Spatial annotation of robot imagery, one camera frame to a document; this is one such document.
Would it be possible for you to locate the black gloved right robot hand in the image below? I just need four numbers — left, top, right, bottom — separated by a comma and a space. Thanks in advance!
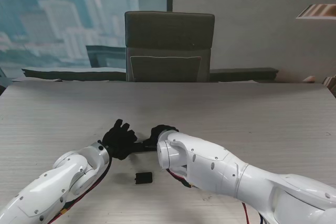
143, 124, 180, 149

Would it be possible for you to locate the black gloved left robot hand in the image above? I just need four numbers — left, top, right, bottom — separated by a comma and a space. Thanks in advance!
102, 118, 139, 161

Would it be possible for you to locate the black remote control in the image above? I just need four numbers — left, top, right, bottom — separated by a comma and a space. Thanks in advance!
131, 141, 158, 155

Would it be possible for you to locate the black battery cover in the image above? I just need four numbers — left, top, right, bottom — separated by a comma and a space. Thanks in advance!
134, 172, 154, 185

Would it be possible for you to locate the dark foam mat stack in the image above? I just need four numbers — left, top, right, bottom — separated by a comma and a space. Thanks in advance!
21, 67, 128, 82
209, 67, 280, 83

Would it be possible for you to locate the grey office chair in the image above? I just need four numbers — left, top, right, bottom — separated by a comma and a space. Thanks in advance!
124, 10, 216, 83

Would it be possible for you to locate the flat cardboard sheet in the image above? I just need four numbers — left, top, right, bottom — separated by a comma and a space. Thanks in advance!
10, 77, 64, 83

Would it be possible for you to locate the city skyline backdrop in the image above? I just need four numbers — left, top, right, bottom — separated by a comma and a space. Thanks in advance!
0, 0, 174, 79

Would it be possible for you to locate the light wooden stack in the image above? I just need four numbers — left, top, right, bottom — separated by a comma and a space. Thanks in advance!
323, 75, 336, 97

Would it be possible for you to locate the wooden shelf board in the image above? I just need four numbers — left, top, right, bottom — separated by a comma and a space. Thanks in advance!
295, 4, 336, 20

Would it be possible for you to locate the red black left arm cable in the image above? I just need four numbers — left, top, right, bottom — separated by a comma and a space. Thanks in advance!
47, 155, 114, 223

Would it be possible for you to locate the red black arm cable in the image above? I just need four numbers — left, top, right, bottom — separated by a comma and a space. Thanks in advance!
47, 155, 114, 223
167, 168, 264, 224

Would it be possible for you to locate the red black right arm cable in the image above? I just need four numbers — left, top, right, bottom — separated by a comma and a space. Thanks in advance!
167, 168, 264, 224

